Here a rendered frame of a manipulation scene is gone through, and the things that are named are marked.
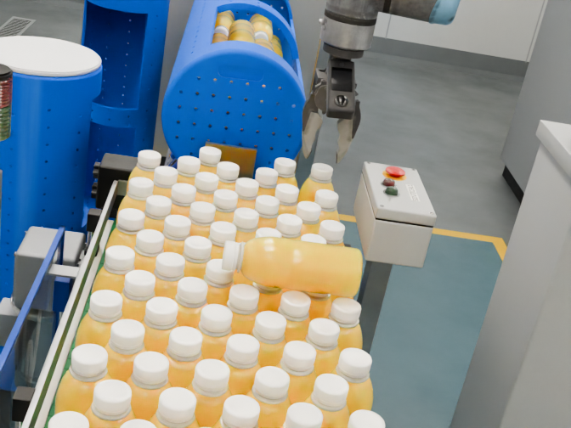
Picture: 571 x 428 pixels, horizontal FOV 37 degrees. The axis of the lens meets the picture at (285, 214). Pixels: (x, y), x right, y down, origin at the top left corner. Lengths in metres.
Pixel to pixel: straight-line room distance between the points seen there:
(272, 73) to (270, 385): 0.81
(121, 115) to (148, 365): 2.14
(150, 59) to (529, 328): 1.63
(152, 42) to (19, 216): 1.06
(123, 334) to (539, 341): 1.21
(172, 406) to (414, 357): 2.24
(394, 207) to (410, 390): 1.58
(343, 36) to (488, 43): 5.68
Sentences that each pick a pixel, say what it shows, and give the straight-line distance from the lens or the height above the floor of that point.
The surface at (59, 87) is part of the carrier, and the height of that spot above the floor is 1.00.
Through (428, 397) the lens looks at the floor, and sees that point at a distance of 2.94.
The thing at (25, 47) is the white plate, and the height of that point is 1.04.
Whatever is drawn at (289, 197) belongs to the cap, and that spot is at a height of 1.07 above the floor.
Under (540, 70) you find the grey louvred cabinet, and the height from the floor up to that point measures 0.66.
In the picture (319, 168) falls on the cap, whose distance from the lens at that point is 1.56.
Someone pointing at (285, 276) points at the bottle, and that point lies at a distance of 1.12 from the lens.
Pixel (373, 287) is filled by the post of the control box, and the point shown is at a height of 0.91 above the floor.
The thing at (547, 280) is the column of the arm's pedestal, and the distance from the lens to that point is 1.96.
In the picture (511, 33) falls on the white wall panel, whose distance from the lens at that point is 7.16.
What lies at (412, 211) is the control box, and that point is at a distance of 1.42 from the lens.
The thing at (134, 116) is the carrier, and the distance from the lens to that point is 3.07.
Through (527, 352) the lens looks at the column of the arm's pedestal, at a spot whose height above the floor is 0.65.
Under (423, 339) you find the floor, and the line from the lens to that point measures 3.22.
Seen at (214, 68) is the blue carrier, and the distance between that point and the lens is 1.65.
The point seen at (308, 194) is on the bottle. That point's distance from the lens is 1.56.
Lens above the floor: 1.66
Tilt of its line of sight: 25 degrees down
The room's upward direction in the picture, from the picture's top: 11 degrees clockwise
